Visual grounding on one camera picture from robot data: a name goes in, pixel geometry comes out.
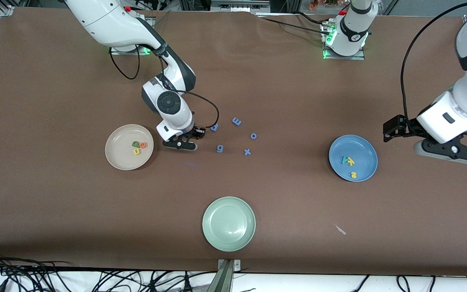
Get blue plate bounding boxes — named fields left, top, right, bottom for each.
left=328, top=134, right=378, bottom=182

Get beige brown plate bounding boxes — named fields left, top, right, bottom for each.
left=105, top=124, right=154, bottom=171

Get pale green plate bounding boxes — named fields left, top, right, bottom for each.
left=202, top=196, right=256, bottom=252

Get brown table cover mat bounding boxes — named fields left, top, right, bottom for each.
left=0, top=7, right=467, bottom=276

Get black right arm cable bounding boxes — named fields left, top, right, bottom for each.
left=109, top=45, right=220, bottom=130

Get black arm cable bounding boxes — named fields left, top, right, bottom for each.
left=109, top=45, right=220, bottom=130
left=401, top=0, right=467, bottom=120

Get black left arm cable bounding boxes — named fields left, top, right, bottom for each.
left=401, top=0, right=467, bottom=120

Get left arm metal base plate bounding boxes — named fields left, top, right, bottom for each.
left=321, top=20, right=366, bottom=60

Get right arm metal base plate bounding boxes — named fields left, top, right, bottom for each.
left=109, top=45, right=153, bottom=56

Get silver metal frame rail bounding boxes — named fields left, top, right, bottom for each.
left=210, top=0, right=271, bottom=13

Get black base cable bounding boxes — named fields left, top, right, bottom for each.
left=257, top=12, right=331, bottom=35

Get metal table edge bracket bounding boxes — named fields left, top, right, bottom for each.
left=207, top=259, right=241, bottom=292

